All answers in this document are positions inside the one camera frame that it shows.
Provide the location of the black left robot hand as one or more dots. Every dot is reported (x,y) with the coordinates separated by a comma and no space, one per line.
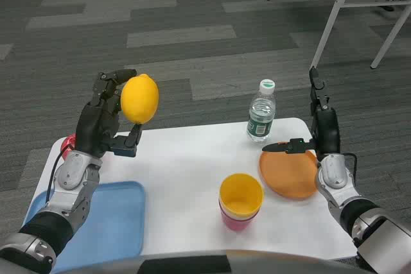
(93,126)

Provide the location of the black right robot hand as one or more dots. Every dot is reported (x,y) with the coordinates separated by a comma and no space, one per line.
(327,129)

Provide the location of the yellow lemon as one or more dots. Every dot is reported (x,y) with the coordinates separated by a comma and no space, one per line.
(140,99)

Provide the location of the orange round plate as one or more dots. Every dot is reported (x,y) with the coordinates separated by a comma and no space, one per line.
(289,174)

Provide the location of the blue rectangular plate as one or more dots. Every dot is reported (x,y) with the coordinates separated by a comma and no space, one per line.
(118,222)

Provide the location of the red apple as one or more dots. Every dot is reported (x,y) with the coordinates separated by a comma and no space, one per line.
(69,142)

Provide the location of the clear water bottle green label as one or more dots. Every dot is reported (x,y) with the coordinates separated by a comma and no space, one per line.
(260,116)

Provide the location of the yellow plastic cup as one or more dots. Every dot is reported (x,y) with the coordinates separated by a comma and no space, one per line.
(241,190)

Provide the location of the white plastic cup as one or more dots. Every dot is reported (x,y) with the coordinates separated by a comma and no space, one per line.
(222,207)

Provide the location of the pink plastic cup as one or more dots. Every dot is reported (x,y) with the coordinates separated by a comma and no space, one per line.
(236,223)

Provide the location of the silver robot chest black window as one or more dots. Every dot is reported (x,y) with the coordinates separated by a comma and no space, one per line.
(273,262)

